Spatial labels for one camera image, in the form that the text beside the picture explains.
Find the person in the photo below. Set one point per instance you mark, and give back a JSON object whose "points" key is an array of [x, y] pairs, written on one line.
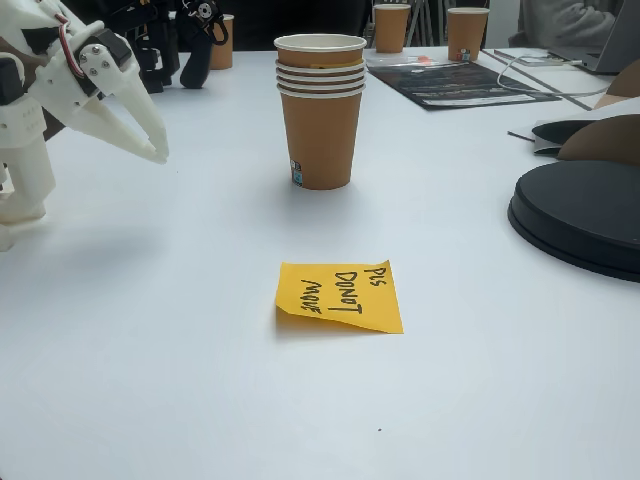
{"points": [[290, 20], [550, 25]]}

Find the white packet with orange mark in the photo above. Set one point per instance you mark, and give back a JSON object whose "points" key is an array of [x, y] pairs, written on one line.
{"points": [[400, 60]]}

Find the black printed brochure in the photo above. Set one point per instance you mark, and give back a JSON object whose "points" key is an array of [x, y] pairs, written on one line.
{"points": [[460, 82]]}

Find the white flat device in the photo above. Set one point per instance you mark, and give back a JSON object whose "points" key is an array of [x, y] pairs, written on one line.
{"points": [[545, 60]]}

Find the black curved piece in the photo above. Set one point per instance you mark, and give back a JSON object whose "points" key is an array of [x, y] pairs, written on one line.
{"points": [[555, 132]]}

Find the black round lid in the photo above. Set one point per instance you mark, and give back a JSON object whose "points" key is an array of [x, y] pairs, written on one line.
{"points": [[580, 215]]}

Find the brown curved cardboard piece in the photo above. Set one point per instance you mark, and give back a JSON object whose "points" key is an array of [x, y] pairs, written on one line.
{"points": [[605, 142]]}

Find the silver laptop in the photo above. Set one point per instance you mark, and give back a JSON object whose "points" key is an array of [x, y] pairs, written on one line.
{"points": [[615, 55]]}

